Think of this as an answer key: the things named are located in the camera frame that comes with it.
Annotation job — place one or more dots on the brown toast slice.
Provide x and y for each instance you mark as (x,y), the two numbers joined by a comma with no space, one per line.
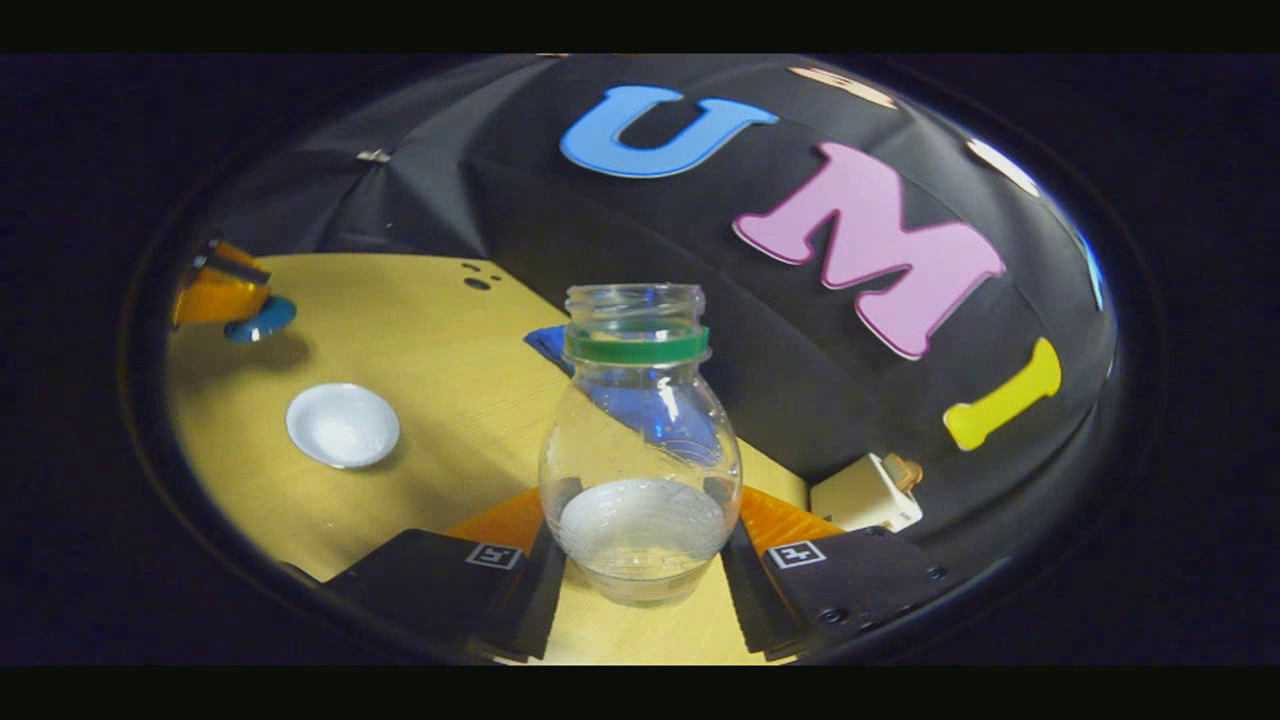
(903,470)

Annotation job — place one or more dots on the blue folded towel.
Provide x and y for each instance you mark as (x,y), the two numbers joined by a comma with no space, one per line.
(548,345)

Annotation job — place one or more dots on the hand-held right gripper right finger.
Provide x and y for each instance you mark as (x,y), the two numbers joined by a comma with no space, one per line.
(850,580)

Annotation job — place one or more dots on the white toaster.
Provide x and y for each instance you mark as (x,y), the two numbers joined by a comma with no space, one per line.
(860,500)

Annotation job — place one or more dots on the dark blue teacup lid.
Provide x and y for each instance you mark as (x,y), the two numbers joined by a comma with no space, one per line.
(262,320)

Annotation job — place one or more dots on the white cloth clip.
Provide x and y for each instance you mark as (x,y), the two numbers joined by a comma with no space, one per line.
(373,156)

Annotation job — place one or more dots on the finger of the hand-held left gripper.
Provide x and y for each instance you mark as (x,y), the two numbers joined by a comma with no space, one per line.
(235,258)
(215,300)

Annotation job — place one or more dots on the black backdrop cloth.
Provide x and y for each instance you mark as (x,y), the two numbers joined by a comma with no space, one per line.
(800,380)

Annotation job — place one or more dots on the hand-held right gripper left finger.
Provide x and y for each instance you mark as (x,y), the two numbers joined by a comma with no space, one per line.
(430,580)

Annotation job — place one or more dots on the dark blue teacup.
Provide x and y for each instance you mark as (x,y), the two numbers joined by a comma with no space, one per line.
(342,425)

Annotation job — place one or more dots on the clear plastic water bottle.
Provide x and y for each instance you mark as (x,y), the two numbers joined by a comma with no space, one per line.
(640,440)

